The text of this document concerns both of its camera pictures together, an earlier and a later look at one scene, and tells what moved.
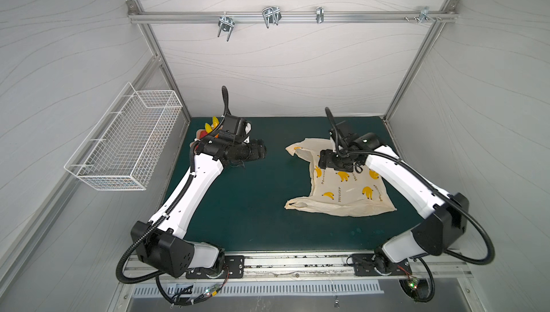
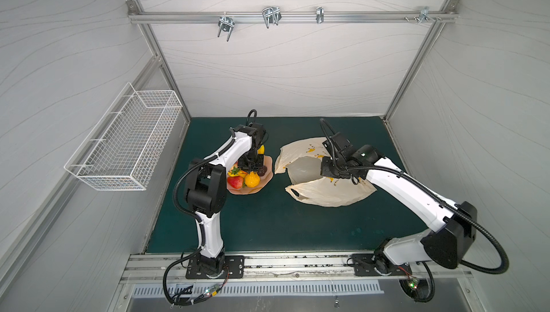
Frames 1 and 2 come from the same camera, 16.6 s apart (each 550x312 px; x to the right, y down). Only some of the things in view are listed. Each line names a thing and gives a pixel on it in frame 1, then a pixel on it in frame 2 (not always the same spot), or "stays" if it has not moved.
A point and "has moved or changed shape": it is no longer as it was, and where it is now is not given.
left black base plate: [233, 268] stays
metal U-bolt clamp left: [225, 23] stays
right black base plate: [364, 265] stays
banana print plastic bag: [351, 193] has moved or changed shape
